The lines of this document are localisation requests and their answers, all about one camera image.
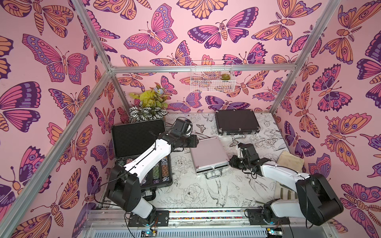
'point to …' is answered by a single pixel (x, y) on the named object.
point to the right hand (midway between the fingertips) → (229, 160)
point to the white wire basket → (205, 76)
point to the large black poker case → (128, 138)
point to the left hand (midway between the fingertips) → (197, 140)
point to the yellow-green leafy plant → (153, 98)
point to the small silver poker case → (210, 157)
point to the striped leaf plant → (143, 113)
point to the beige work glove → (288, 160)
